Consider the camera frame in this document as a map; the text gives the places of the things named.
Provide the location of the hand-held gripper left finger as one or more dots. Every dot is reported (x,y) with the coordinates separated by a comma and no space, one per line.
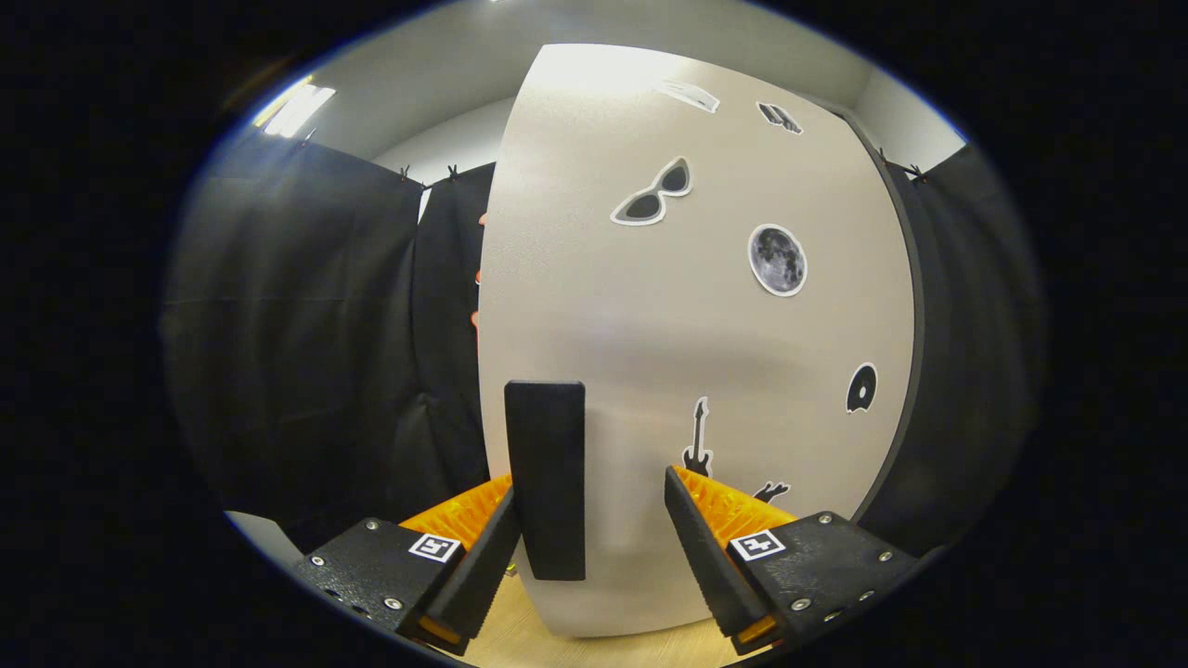
(483,575)

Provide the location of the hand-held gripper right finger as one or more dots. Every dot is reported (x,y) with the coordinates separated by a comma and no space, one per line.
(705,566)

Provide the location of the dark grey shoe cabinet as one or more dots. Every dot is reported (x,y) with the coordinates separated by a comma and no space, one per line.
(920,306)

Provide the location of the black backdrop cloth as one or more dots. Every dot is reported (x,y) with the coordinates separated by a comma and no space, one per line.
(306,353)

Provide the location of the narrow ceiling light strip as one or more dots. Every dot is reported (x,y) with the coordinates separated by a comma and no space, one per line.
(297,109)

